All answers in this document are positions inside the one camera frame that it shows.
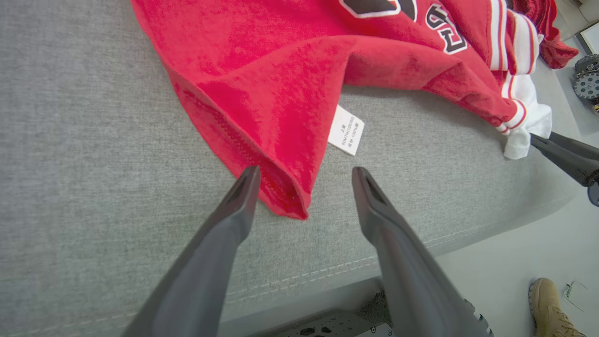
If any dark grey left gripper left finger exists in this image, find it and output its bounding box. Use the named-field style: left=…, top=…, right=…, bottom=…
left=121, top=165, right=262, bottom=337

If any red shorts white trim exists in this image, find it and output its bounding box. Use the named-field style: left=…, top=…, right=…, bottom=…
left=508, top=0, right=579, bottom=70

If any red jersey striped white trim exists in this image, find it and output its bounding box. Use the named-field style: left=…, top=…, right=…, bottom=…
left=130, top=0, right=554, bottom=220

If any white board dark frame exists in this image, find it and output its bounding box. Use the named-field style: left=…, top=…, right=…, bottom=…
left=575, top=21, right=599, bottom=56

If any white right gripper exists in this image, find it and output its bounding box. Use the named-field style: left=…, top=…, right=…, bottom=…
left=530, top=132, right=599, bottom=207

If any tan suede boot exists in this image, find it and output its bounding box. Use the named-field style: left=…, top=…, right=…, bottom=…
left=529, top=278, right=588, bottom=337

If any black omni wheel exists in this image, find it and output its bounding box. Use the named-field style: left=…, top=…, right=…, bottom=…
left=573, top=73, right=599, bottom=101
left=575, top=54, right=599, bottom=75

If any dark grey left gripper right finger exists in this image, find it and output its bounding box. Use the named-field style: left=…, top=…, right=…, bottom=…
left=351, top=166, right=492, bottom=337

